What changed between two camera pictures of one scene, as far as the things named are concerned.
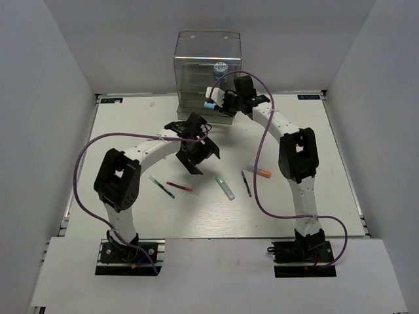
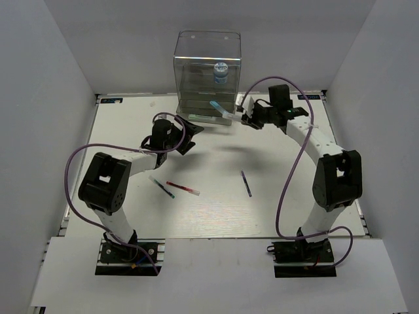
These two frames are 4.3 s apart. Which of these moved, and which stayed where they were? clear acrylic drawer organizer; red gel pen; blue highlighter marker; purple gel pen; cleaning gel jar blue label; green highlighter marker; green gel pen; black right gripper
Moved: green highlighter marker; blue highlighter marker; black right gripper
Stayed: cleaning gel jar blue label; clear acrylic drawer organizer; green gel pen; red gel pen; purple gel pen
